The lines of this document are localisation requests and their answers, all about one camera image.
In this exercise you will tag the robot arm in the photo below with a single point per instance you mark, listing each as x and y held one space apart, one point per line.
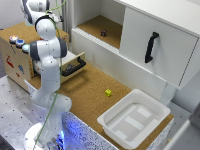
50 80

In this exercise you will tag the yellow block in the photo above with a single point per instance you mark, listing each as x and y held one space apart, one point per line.
108 92

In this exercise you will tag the wooden drawer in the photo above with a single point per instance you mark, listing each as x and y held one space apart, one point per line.
71 57

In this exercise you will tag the purple block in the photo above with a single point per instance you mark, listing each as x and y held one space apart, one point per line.
103 32

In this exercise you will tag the wooden drawer box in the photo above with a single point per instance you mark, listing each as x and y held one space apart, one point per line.
13 66

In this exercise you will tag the white cabinet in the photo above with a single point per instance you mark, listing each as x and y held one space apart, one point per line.
110 61

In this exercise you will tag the white plastic box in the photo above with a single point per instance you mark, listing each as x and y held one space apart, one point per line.
133 120

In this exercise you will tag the white sliding door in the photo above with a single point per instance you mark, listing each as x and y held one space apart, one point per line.
173 50

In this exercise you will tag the green button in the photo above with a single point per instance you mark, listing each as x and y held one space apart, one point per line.
25 48

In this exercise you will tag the blue button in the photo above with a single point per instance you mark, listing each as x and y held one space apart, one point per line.
20 42

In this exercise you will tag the red button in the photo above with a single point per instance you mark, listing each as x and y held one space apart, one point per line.
13 38

